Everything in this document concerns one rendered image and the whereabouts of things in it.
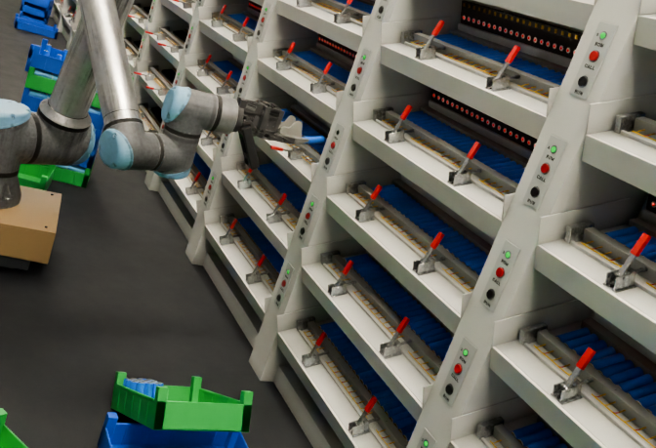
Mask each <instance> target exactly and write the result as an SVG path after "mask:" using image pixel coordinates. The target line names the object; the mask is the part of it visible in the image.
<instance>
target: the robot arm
mask: <svg viewBox="0 0 656 448"><path fill-rule="evenodd" d="M78 2H79V7H80V12H81V19H80V21H79V23H78V26H77V28H76V31H75V33H74V36H73V39H72V41H71V44H70V46H69V49H68V52H67V54H66V57H65V59H64V62H63V65H62V67H61V71H60V74H59V77H58V79H57V82H56V84H55V87H54V90H53V92H52V94H51V96H50V97H49V98H47V99H45V100H43V101H41V102H40V104H39V107H38V109H37V111H36V112H31V111H30V108H29V107H28V106H26V105H24V104H22V103H17V102H14V101H10V100H3V99H0V209H8V208H12V207H15V206H17V205H19V204H20V202H21V187H20V182H19V177H18V174H19V169H20V164H42V165H63V166H69V165H78V164H81V163H83V162H85V161H86V160H87V159H88V158H89V157H90V154H91V153H92V151H93V149H94V146H95V140H96V134H95V133H94V131H95V128H94V125H93V123H92V119H91V117H90V115H89V113H88V111H89V109H90V106H91V104H92V101H93V99H94V97H95V94H96V92H98V97H99V101H100V106H101V111H102V120H103V124H104V126H103V128H104V132H103V133H102V134H101V136H100V140H99V153H100V157H101V159H102V162H103V163H104V164H105V165H106V166H107V167H109V168H111V169H118V170H122V171H125V170H148V171H153V172H154V173H155V174H156V175H158V176H160V177H162V178H165V179H173V180H181V179H184V178H186V177H187V176H188V175H189V172H190V169H191V168H192V166H193V159H194V156H195V153H196V149H197V147H198V144H199V140H200V137H201V134H202V130H206V131H212V132H217V133H222V134H226V135H228V134H230V133H231V132H235V133H236V132H237V131H238V134H239V138H240V142H241V146H242V151H243V155H244V162H245V164H246V165H247V166H248V167H249V168H250V169H252V170H254V169H257V168H259V167H260V163H259V157H258V154H257V150H256V146H255V142H254V137H255V136H257V137H259V138H261V139H264V140H268V141H276V142H280V143H291V144H293V143H295V144H300V143H307V142H308V141H309V139H305V138H302V137H304V136H302V127H303V124H302V122H301V121H296V118H295V116H292V115H290V116H289V117H288V118H287V119H286V120H285V121H284V122H281V121H282V119H283V116H284V113H285V111H283V110H281V109H280V108H279V106H277V105H276V104H275V103H271V102H264V101H260V100H256V101H255V102H253V101H249V100H245V99H244V98H242V97H237V100H236V99H232V98H228V97H224V96H219V95H215V94H210V93H206V92H202V91H198V90H194V89H190V88H189V87H181V86H174V87H172V88H171V89H170V90H169V91H168V93H167V95H166V97H165V99H164V102H163V106H162V109H161V118H162V120H163V121H164V122H165V125H164V129H163V132H162V134H156V133H148V132H145V131H144V123H143V121H142V119H141V115H140V110H139V106H138V101H137V97H136V92H135V88H134V83H133V78H132V74H131V69H130V65H129V61H128V57H127V52H126V48H125V43H124V38H123V34H122V28H123V26H124V24H125V21H126V19H127V17H128V15H129V12H130V10H131V8H132V5H133V3H134V0H78Z"/></svg>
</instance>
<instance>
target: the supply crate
mask: <svg viewBox="0 0 656 448"><path fill-rule="evenodd" d="M48 41H49V40H48V39H44V38H43V39H42V43H41V46H39V45H34V49H33V53H32V58H31V62H30V66H32V67H35V68H38V69H42V70H45V71H49V72H52V73H55V74H60V71H61V69H62V65H63V62H64V61H62V60H59V59H56V57H57V54H61V55H63V51H62V50H58V49H55V48H51V52H50V55H49V56H45V55H43V50H46V46H47V44H48Z"/></svg>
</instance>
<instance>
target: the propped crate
mask: <svg viewBox="0 0 656 448"><path fill-rule="evenodd" d="M126 377H127V373H126V372H116V375H115V382H114V388H113V394H112V401H111V407H110V408H112V409H114V410H116V411H118V412H119V413H121V414H123V415H125V416H127V417H129V418H131V419H133V420H135V421H137V422H139V423H140V424H142V425H144V426H146V427H148V428H151V429H153V430H182V431H223V432H249V427H250V419H251V410H252V400H253V391H249V390H241V394H240V400H237V399H234V398H230V397H227V396H224V395H221V394H218V393H215V392H212V391H210V390H207V389H203V388H201V383H202V378H201V377H195V376H192V377H191V384H190V387H176V386H163V387H159V386H157V387H156V390H155V396H154V398H152V397H150V396H147V395H145V394H143V393H140V392H138V391H135V390H133V389H130V388H128V387H124V386H123V384H124V379H126Z"/></svg>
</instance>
